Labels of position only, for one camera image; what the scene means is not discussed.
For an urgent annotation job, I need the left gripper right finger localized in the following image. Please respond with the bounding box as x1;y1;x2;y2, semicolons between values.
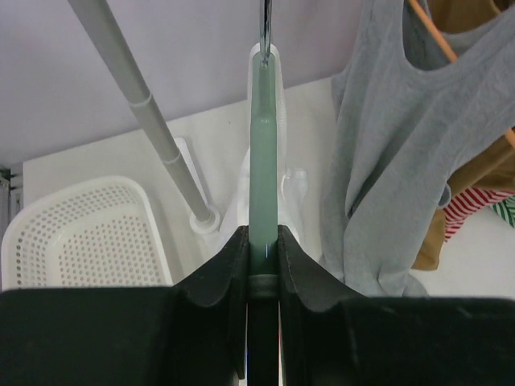
278;226;514;385

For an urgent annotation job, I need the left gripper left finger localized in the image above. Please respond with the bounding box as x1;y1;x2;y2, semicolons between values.
1;227;249;385

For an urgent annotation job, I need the green plastic hanger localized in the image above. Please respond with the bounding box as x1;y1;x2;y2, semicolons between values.
247;1;279;385

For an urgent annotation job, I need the white tank top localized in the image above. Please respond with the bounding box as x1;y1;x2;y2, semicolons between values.
214;45;309;253

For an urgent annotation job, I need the red striped tank top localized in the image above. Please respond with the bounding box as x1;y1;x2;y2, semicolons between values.
443;187;514;241

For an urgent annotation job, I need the grey tank top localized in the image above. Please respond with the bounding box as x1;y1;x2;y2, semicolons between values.
320;1;514;297

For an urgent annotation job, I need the green striped tank top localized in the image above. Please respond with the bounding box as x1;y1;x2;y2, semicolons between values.
491;196;515;228

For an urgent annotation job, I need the brown tank top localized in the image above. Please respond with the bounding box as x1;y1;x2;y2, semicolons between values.
413;12;514;271

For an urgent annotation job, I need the orange hanger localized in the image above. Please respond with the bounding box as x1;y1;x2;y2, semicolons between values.
406;0;515;150

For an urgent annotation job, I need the white perforated basket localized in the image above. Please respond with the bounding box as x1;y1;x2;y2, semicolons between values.
1;176;173;290

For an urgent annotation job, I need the white clothes rack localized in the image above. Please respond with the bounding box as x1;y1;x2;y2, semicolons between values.
69;1;220;238

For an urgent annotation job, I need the aluminium frame post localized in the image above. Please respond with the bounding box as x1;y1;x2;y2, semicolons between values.
1;163;23;229

